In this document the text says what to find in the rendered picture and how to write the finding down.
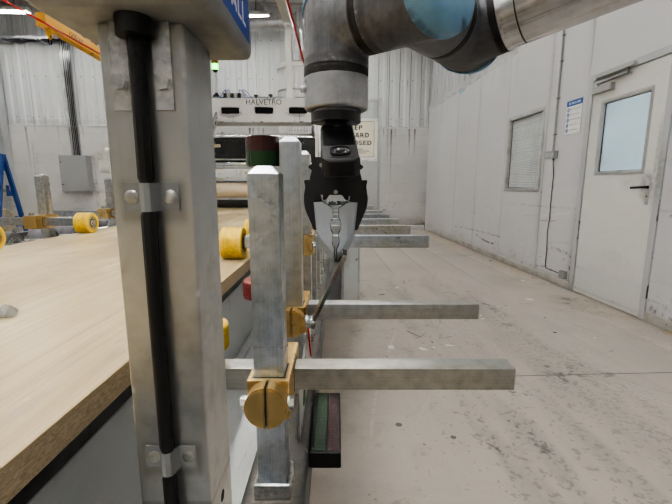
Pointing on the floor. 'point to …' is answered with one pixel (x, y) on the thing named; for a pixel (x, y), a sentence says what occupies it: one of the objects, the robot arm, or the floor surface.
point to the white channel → (287, 45)
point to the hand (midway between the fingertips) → (335, 254)
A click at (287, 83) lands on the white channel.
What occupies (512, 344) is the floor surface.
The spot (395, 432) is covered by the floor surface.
